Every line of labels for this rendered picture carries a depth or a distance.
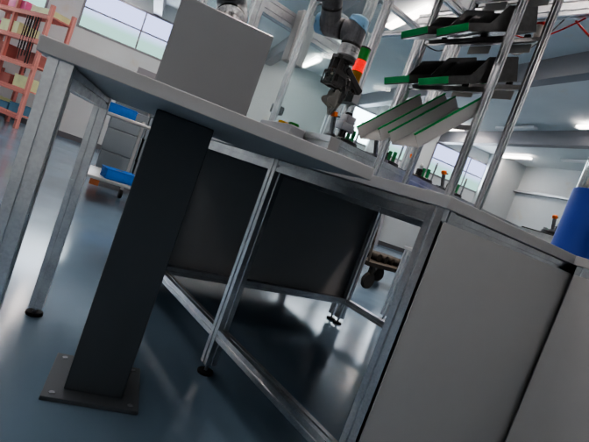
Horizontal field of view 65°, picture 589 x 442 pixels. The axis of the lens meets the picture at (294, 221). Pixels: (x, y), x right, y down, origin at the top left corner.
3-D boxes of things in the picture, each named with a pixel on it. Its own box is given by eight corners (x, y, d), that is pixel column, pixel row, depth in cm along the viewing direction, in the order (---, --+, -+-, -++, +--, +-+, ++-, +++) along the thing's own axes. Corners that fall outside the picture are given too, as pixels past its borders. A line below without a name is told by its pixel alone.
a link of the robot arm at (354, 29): (351, 19, 175) (372, 24, 173) (340, 47, 176) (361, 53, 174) (347, 10, 167) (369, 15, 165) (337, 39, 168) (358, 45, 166)
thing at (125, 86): (35, 49, 82) (39, 33, 82) (94, 92, 166) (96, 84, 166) (370, 181, 105) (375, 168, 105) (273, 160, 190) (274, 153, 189)
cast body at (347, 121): (341, 128, 176) (347, 110, 175) (334, 126, 179) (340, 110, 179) (356, 136, 181) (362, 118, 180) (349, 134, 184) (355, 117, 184)
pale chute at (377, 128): (382, 141, 147) (378, 128, 145) (359, 139, 158) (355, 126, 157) (448, 105, 155) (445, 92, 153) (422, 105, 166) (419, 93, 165)
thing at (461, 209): (446, 208, 106) (450, 196, 105) (191, 133, 224) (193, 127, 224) (636, 292, 192) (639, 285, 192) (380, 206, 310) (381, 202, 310)
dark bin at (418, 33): (427, 33, 146) (427, 8, 144) (400, 39, 157) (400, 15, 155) (493, 34, 157) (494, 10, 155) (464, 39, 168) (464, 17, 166)
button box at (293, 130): (285, 140, 163) (291, 123, 163) (255, 133, 180) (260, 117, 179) (300, 146, 168) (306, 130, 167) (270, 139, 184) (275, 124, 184)
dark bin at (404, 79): (408, 82, 147) (408, 58, 145) (384, 84, 158) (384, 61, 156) (475, 80, 158) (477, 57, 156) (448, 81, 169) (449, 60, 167)
